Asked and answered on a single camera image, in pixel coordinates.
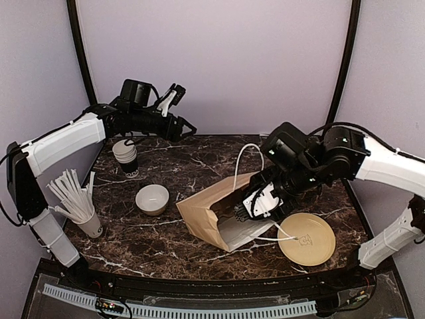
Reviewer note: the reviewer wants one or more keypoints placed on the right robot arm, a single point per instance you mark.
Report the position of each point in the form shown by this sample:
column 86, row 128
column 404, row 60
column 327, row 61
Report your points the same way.
column 347, row 151

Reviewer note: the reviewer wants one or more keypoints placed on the cup of wrapped straws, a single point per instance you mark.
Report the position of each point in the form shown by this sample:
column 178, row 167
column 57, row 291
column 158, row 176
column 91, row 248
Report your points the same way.
column 76, row 201

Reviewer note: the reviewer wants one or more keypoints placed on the yellow plate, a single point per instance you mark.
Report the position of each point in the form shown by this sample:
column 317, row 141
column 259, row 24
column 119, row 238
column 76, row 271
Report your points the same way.
column 306, row 239

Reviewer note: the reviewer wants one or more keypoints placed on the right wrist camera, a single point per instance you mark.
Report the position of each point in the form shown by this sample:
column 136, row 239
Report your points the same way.
column 260, row 204

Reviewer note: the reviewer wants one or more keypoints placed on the brown paper bag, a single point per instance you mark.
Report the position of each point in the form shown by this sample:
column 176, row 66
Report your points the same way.
column 209, row 214

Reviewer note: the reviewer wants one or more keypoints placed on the black front rail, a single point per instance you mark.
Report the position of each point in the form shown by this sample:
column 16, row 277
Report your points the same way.
column 319, row 285

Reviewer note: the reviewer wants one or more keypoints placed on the white cable duct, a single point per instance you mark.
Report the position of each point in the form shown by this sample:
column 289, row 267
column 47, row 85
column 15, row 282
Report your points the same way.
column 159, row 307

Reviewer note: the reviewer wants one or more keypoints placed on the right black frame post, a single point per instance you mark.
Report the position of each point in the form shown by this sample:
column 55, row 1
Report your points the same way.
column 345, row 60

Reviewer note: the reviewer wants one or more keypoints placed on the white ceramic bowl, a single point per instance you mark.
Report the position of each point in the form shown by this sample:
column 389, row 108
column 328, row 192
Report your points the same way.
column 152, row 199

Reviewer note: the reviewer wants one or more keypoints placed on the stack of paper cups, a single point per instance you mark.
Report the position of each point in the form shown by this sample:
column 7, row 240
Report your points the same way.
column 126, row 154

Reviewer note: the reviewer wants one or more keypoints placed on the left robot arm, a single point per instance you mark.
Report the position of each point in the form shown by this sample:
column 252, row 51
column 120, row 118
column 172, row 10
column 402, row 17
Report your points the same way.
column 129, row 112

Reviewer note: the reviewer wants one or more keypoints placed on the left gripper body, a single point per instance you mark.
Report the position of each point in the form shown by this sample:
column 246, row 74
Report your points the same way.
column 164, row 131

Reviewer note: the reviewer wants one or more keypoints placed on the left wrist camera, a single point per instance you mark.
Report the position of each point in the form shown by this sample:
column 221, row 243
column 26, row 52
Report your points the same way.
column 171, row 98

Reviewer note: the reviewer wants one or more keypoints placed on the left black frame post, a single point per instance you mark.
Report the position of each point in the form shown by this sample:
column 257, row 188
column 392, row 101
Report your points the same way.
column 80, row 51

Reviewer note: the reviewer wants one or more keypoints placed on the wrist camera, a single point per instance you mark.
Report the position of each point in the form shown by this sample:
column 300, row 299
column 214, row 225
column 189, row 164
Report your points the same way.
column 260, row 204
column 171, row 98

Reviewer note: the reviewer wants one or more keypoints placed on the black frame post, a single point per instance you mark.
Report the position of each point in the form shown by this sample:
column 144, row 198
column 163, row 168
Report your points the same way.
column 345, row 60
column 80, row 51

